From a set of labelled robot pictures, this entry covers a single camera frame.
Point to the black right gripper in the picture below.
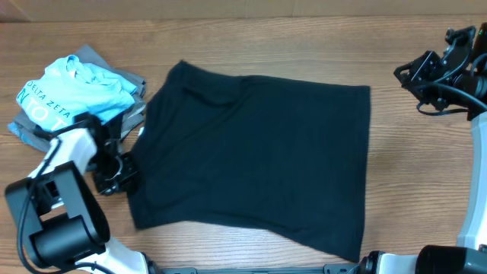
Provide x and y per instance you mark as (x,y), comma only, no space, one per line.
(412,81)

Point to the grey folded garment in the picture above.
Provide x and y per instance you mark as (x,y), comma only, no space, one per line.
(24,128)

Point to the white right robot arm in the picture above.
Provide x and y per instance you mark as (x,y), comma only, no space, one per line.
(419,165)

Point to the black t-shirt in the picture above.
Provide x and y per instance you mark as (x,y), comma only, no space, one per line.
(254,151)

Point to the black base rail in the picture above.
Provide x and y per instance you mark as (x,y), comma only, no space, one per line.
(343,268)

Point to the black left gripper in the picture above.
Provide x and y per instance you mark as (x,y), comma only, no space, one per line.
(128,180)

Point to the light blue printed t-shirt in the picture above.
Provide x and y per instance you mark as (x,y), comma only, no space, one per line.
(70,87)

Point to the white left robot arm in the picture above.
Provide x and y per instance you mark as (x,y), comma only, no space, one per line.
(60,225)

